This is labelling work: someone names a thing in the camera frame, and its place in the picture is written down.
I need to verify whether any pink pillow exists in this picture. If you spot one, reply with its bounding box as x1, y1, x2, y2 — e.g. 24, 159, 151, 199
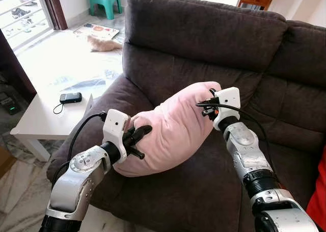
113, 81, 222, 177

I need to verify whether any dark brown fabric sofa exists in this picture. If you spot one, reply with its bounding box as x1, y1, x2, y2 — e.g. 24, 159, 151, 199
47, 0, 326, 232

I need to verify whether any printed floor mat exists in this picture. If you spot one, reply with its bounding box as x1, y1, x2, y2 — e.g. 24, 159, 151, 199
73, 23, 120, 40

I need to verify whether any red pillow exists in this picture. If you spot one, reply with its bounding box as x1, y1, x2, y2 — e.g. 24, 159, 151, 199
306, 148, 326, 232

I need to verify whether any white low table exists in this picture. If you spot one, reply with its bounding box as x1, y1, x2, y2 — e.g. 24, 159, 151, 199
10, 92, 95, 162

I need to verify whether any orange cat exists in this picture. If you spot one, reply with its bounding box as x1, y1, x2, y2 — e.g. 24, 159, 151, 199
87, 35, 124, 53

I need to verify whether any black box with green light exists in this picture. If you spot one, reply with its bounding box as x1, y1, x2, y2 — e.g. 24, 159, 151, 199
0, 87, 21, 115

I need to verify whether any green plastic stool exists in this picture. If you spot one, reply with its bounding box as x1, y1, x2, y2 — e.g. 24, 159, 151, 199
89, 0, 123, 20

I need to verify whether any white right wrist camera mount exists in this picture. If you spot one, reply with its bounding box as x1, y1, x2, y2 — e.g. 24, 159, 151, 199
213, 87, 241, 131

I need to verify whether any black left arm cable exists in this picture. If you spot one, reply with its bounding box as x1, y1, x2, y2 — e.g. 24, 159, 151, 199
51, 111, 107, 184

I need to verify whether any black device with strap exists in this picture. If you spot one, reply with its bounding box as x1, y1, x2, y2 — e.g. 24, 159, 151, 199
53, 92, 83, 114

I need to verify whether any dark brown door frame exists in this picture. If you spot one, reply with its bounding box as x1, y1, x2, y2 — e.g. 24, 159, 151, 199
40, 0, 68, 31

